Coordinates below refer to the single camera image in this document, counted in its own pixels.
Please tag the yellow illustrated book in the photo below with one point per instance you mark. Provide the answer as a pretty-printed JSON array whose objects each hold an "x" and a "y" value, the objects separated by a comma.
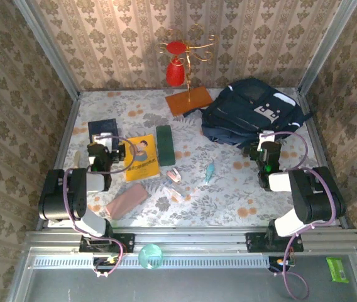
[{"x": 140, "y": 171}]

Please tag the navy blue book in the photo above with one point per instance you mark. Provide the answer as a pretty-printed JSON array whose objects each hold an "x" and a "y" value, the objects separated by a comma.
[{"x": 103, "y": 126}]

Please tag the navy blue backpack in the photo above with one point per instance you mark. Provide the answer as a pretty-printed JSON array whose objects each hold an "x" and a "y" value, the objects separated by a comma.
[{"x": 247, "y": 110}]

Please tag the dark green pencil case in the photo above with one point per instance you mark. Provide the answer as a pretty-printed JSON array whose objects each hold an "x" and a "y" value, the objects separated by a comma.
[{"x": 165, "y": 144}]

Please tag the pink pencil case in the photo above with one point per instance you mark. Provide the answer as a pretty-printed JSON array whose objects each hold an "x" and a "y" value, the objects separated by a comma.
[{"x": 126, "y": 201}]

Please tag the pink stapler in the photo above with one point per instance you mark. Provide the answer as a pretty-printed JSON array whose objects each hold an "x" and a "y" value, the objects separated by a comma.
[{"x": 173, "y": 175}]

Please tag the clear pen pack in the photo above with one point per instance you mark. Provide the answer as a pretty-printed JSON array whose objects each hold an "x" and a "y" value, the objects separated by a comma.
[{"x": 175, "y": 192}]

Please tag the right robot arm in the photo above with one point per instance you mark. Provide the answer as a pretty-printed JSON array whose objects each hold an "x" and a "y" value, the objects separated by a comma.
[{"x": 316, "y": 195}]

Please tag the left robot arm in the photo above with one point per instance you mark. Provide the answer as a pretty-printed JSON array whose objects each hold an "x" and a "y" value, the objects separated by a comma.
[{"x": 56, "y": 195}]

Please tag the red and gold ornament stand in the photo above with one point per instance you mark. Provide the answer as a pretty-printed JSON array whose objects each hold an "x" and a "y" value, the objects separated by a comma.
[{"x": 188, "y": 100}]

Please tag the red bell ornament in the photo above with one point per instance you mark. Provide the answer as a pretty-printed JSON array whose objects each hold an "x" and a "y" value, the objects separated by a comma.
[{"x": 175, "y": 74}]

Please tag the teal translucent tape roll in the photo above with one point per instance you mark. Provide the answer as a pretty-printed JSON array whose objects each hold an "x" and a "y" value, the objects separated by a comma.
[{"x": 150, "y": 256}]

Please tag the red round ornament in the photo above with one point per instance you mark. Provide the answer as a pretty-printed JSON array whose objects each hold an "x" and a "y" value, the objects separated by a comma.
[{"x": 175, "y": 47}]

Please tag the green packet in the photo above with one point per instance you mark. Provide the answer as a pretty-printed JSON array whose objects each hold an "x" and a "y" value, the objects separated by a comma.
[{"x": 337, "y": 270}]

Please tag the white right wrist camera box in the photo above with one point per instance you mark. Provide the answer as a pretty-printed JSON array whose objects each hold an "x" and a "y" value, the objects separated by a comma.
[{"x": 265, "y": 138}]

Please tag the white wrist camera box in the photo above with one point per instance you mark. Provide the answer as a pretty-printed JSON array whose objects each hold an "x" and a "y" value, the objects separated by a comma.
[
  {"x": 98, "y": 140},
  {"x": 265, "y": 138}
]

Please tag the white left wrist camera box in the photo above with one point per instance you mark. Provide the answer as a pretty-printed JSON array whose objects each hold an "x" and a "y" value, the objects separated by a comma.
[{"x": 98, "y": 140}]

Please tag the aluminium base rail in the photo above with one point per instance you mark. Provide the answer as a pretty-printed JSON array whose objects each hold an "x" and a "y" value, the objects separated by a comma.
[{"x": 191, "y": 239}]

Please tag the aluminium frame post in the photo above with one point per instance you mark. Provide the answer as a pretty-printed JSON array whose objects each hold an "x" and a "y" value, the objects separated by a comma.
[
  {"x": 49, "y": 50},
  {"x": 326, "y": 47}
]

